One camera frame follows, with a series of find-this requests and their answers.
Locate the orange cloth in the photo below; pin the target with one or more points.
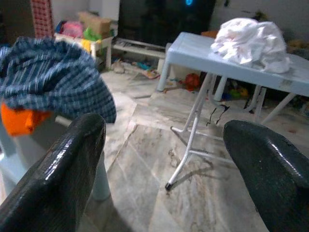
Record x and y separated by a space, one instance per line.
17 120

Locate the cardboard box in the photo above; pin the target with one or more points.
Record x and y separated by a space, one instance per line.
99 25

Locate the red tiled pillar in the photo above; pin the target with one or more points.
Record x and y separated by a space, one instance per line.
42 17

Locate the colourful picture book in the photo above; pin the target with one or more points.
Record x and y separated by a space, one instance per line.
150 72

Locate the blue plaid shirt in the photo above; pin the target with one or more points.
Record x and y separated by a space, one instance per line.
48 79

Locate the orange toy ball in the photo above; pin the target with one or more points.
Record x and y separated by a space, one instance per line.
192 81

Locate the pink backpack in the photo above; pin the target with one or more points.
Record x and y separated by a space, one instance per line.
73 29

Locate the black television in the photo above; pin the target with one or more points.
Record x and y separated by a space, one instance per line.
157 21

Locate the green bag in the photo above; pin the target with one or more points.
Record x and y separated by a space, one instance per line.
90 35

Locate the yellow cloth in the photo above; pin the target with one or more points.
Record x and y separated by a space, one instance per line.
87 46

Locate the white side table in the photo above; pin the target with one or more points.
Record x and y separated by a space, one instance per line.
107 55

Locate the white shirt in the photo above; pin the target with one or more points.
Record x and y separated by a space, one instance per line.
253 41

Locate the small light blue plastic table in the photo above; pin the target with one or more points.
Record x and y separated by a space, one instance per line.
163 77

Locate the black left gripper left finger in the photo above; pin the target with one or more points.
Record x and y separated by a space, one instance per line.
48 188

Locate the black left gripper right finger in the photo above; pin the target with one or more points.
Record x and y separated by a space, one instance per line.
272 183

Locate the grey plush toy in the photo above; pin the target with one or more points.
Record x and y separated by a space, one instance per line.
118 67

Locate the light blue folding table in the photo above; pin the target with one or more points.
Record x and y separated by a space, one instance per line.
265 78

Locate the white television stand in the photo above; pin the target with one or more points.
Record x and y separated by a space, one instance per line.
135 47

